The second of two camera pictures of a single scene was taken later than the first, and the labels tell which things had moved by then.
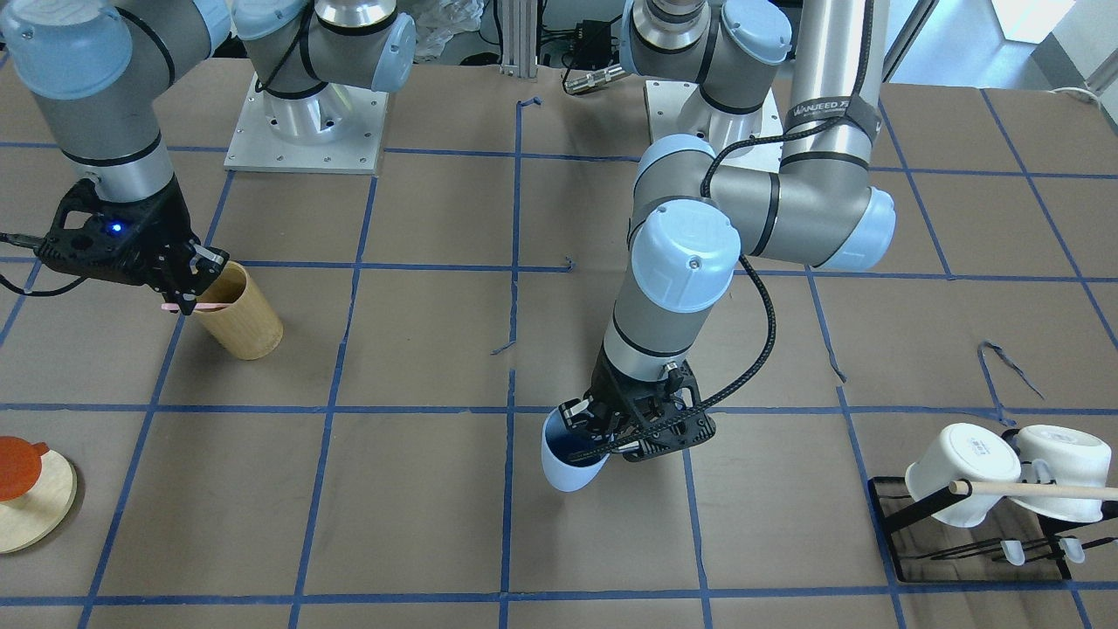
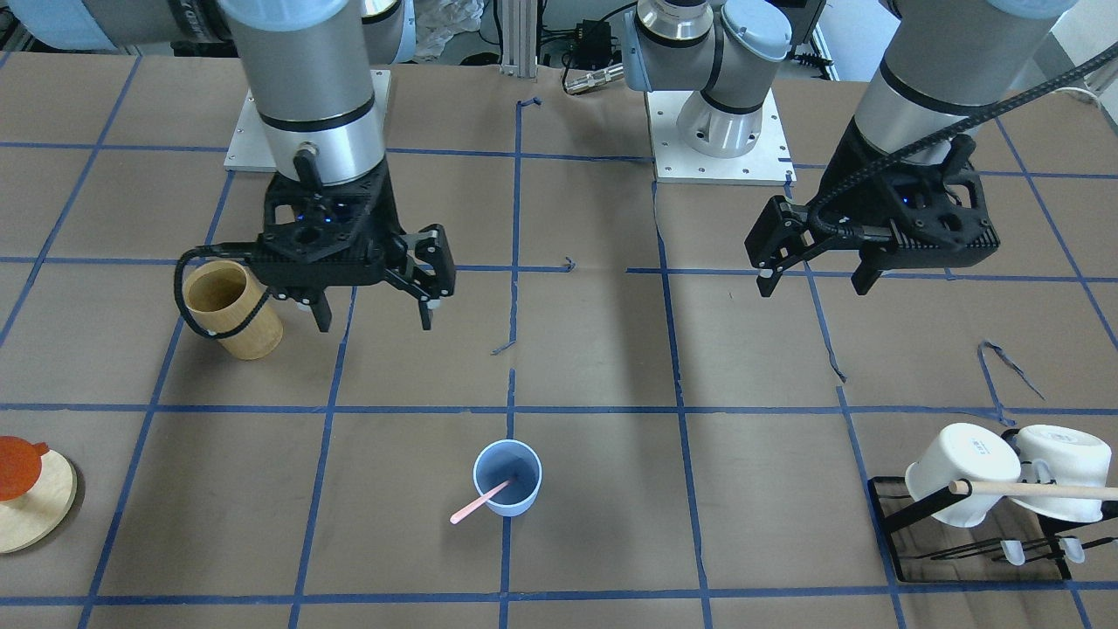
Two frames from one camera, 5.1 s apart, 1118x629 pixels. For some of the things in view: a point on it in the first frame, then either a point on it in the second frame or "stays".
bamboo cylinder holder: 248,329 stays
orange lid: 20,466 stays
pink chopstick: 198,307 -> 455,517
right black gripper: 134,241 -> 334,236
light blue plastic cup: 558,443 -> 500,461
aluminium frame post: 519,38 stays
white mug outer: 1075,458 stays
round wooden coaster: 33,517 stays
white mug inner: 964,452 stays
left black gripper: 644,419 -> 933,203
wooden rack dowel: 1033,489 stays
